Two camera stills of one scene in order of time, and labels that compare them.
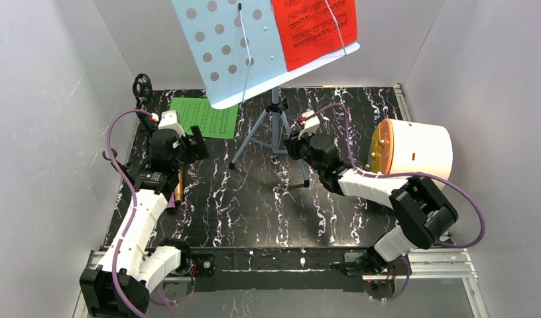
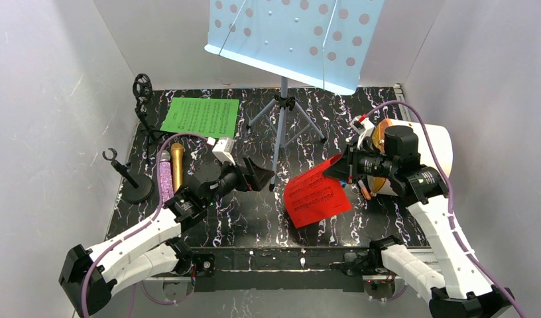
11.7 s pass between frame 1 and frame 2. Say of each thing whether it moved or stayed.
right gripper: moved
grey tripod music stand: moved
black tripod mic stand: stayed
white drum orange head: stayed
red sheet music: moved
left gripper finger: moved
